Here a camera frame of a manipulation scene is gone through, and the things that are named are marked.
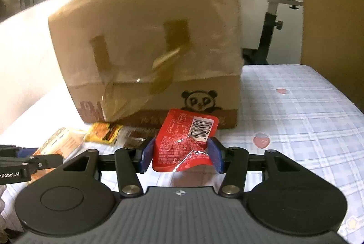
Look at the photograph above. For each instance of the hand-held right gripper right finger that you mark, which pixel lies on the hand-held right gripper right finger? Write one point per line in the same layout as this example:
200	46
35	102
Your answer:
215	154

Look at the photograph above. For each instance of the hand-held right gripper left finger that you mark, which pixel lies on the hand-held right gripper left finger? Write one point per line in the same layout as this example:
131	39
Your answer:
148	154

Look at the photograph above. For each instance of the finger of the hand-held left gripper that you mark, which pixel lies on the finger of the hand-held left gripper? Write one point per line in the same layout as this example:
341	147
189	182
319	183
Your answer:
42	161
24	151

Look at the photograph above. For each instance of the red snack packet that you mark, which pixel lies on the red snack packet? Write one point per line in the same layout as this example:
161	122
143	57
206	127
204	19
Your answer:
176	144

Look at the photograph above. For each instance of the brown cardboard box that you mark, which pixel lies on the brown cardboard box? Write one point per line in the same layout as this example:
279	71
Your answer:
148	42

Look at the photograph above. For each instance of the brown snack packet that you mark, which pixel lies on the brown snack packet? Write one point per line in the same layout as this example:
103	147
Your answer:
136	137

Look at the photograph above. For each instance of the orange snack packet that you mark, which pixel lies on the orange snack packet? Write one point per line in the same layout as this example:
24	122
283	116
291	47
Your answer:
61	143

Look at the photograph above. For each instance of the yellow snack packet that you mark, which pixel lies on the yellow snack packet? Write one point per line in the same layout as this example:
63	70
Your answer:
103	132

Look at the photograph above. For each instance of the black exercise bike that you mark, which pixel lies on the black exercise bike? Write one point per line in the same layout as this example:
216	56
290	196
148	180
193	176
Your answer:
270	30

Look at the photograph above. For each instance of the orange wooden door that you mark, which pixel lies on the orange wooden door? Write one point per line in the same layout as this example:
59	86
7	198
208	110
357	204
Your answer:
332	19

